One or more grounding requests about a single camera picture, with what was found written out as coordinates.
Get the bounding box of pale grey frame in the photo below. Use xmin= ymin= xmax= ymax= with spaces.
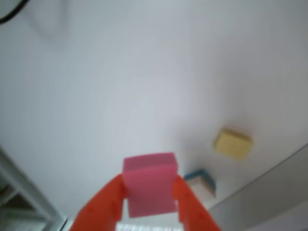
xmin=0 ymin=145 xmax=69 ymax=231

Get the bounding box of white cardboard box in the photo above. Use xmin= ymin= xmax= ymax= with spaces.
xmin=208 ymin=144 xmax=308 ymax=231

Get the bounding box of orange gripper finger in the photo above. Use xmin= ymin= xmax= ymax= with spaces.
xmin=73 ymin=174 xmax=126 ymax=231
xmin=173 ymin=175 xmax=222 ymax=231

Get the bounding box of white and blue block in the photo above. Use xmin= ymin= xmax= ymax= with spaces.
xmin=190 ymin=179 xmax=217 ymax=198

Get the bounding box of black camera cable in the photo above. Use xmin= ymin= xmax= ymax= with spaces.
xmin=0 ymin=0 xmax=28 ymax=24

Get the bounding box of pink foam cuboid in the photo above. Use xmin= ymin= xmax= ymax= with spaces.
xmin=122 ymin=152 xmax=179 ymax=219

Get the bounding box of blue foam cuboid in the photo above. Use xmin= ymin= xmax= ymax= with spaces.
xmin=184 ymin=169 xmax=217 ymax=191

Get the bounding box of yellow foam cuboid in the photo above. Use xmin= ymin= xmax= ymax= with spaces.
xmin=212 ymin=129 xmax=253 ymax=161

